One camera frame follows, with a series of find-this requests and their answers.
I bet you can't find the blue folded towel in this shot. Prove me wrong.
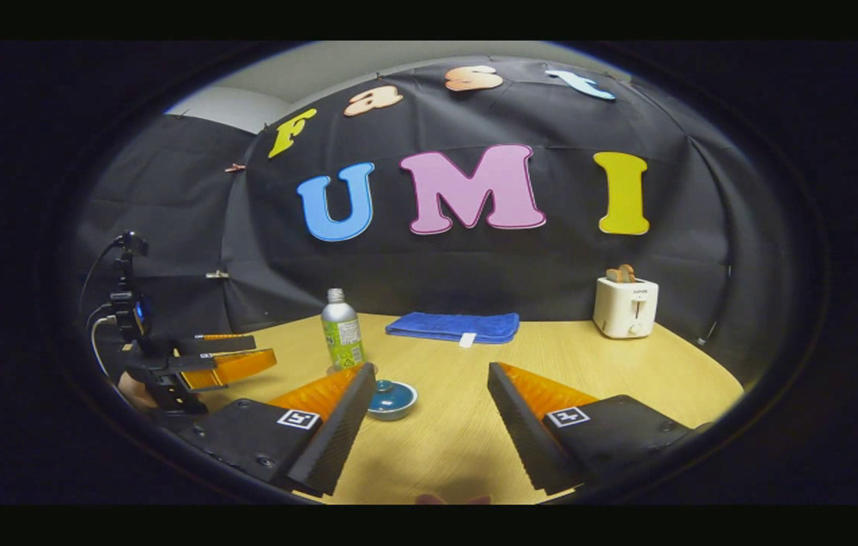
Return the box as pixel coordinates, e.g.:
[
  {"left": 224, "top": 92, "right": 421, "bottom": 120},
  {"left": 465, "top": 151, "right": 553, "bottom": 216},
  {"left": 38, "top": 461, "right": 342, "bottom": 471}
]
[{"left": 385, "top": 312, "right": 520, "bottom": 348}]

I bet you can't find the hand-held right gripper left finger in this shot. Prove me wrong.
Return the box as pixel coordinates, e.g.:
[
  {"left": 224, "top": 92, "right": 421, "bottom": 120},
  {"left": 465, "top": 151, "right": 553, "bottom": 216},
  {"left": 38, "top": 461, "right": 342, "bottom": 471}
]
[{"left": 178, "top": 362, "right": 379, "bottom": 498}]

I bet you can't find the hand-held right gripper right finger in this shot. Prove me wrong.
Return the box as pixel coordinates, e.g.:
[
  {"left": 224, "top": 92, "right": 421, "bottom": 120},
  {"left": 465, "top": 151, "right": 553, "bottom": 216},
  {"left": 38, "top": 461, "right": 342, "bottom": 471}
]
[{"left": 486, "top": 362, "right": 711, "bottom": 494}]

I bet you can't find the cream toaster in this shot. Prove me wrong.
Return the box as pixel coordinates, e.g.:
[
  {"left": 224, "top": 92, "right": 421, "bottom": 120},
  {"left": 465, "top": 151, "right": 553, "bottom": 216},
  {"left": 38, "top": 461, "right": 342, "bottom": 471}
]
[{"left": 593, "top": 277, "right": 659, "bottom": 339}]

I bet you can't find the black backdrop cloth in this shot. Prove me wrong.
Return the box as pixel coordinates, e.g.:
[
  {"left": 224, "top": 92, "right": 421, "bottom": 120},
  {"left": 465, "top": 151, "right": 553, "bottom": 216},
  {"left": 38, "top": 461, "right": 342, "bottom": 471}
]
[{"left": 68, "top": 55, "right": 787, "bottom": 366}]

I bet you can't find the white cable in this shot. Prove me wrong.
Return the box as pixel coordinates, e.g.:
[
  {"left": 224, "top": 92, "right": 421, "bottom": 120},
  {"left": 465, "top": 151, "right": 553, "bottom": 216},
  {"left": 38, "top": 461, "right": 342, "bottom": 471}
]
[{"left": 90, "top": 315, "right": 118, "bottom": 377}]

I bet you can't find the silver green-label water bottle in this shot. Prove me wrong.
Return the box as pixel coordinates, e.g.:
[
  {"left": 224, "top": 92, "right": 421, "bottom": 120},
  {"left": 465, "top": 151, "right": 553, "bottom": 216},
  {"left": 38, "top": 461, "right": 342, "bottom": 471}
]
[{"left": 321, "top": 288, "right": 366, "bottom": 372}]

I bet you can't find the dark blue teacup lid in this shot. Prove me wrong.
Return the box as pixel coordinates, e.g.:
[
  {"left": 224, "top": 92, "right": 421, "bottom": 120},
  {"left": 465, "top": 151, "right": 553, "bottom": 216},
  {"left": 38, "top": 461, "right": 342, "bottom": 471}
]
[{"left": 372, "top": 379, "right": 415, "bottom": 404}]

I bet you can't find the white and blue teacup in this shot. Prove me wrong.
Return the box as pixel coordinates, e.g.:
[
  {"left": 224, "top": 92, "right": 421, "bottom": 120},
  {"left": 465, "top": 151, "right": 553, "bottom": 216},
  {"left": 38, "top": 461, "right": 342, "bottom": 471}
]
[{"left": 366, "top": 379, "right": 419, "bottom": 422}]

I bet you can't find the black cable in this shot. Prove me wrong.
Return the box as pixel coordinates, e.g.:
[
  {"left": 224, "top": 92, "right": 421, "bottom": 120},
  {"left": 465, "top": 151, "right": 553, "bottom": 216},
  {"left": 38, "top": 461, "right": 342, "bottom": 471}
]
[{"left": 79, "top": 240, "right": 126, "bottom": 321}]

